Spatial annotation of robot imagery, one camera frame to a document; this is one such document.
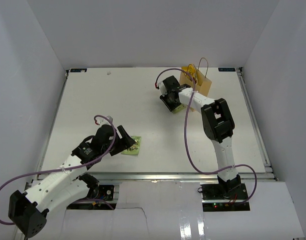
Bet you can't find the light green sachet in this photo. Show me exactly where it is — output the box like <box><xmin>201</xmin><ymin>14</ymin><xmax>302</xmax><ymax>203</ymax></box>
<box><xmin>172</xmin><ymin>104</ymin><xmax>186</xmax><ymax>114</ymax></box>

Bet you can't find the yellow M&M packet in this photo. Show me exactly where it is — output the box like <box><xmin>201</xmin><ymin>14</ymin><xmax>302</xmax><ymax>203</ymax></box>
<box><xmin>187</xmin><ymin>63</ymin><xmax>198</xmax><ymax>84</ymax></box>
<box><xmin>181</xmin><ymin>64</ymin><xmax>195</xmax><ymax>78</ymax></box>

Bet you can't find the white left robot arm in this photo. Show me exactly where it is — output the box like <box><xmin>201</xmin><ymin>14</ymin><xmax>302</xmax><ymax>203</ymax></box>
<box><xmin>8</xmin><ymin>124</ymin><xmax>135</xmax><ymax>238</ymax></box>

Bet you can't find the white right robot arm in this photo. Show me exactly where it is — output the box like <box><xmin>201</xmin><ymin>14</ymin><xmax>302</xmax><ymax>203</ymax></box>
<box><xmin>155</xmin><ymin>76</ymin><xmax>241</xmax><ymax>200</ymax></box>

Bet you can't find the brown paper bag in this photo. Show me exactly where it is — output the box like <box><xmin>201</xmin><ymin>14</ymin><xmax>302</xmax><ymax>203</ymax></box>
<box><xmin>179</xmin><ymin>57</ymin><xmax>214</xmax><ymax>112</ymax></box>

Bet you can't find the green candy packet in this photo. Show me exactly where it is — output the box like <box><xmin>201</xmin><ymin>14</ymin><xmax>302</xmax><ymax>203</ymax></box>
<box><xmin>122</xmin><ymin>135</ymin><xmax>141</xmax><ymax>155</ymax></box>

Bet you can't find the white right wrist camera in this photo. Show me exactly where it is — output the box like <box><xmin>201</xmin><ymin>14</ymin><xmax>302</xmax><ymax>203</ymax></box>
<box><xmin>155</xmin><ymin>81</ymin><xmax>167</xmax><ymax>96</ymax></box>

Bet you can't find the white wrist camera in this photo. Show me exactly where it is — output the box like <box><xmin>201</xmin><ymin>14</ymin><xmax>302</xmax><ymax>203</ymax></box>
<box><xmin>94</xmin><ymin>116</ymin><xmax>113</xmax><ymax>126</ymax></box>
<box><xmin>155</xmin><ymin>81</ymin><xmax>167</xmax><ymax>96</ymax></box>

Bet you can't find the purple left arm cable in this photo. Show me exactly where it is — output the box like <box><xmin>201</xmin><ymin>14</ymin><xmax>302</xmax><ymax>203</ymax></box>
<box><xmin>0</xmin><ymin>114</ymin><xmax>118</xmax><ymax>225</ymax></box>

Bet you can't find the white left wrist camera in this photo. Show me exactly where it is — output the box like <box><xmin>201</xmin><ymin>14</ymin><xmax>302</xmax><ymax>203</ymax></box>
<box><xmin>94</xmin><ymin>116</ymin><xmax>113</xmax><ymax>126</ymax></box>

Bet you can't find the aluminium table front rail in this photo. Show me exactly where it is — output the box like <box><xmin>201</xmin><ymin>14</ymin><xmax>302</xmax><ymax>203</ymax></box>
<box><xmin>89</xmin><ymin>172</ymin><xmax>275</xmax><ymax>181</ymax></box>

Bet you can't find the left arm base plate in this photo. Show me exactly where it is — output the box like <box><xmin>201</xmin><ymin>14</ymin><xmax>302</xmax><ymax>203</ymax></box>
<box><xmin>74</xmin><ymin>185</ymin><xmax>116</xmax><ymax>210</ymax></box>

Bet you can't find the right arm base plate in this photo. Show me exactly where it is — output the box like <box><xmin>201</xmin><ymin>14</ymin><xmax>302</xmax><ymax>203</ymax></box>
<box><xmin>197</xmin><ymin>183</ymin><xmax>250</xmax><ymax>212</ymax></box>

